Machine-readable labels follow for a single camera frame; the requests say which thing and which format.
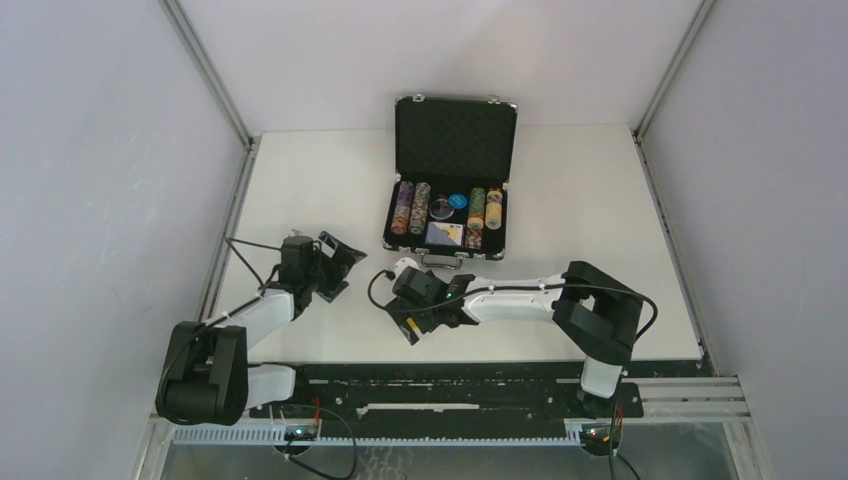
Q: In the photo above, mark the green yellow chip stack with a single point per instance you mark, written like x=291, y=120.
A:
x=476, y=209

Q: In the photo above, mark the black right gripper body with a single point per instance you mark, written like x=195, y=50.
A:
x=426, y=321

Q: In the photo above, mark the yellow blue chip stack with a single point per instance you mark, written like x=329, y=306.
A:
x=494, y=209

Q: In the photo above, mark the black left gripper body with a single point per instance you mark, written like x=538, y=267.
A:
x=315, y=275

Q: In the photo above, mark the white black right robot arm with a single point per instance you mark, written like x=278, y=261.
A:
x=580, y=314

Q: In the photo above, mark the playing card deck box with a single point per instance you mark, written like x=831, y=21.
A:
x=444, y=234

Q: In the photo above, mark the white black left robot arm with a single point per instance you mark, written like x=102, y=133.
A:
x=206, y=376

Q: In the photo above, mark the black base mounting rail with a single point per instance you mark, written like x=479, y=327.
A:
x=448, y=400

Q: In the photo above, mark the orange blue chip stack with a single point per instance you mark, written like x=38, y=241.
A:
x=473, y=239

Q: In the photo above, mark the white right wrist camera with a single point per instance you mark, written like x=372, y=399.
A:
x=402, y=264

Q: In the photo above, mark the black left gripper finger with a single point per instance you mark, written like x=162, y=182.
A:
x=332, y=278
x=338, y=251

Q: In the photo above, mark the purple orange chip stack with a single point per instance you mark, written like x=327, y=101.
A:
x=402, y=208

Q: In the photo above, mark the black poker set case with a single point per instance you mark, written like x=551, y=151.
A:
x=454, y=145

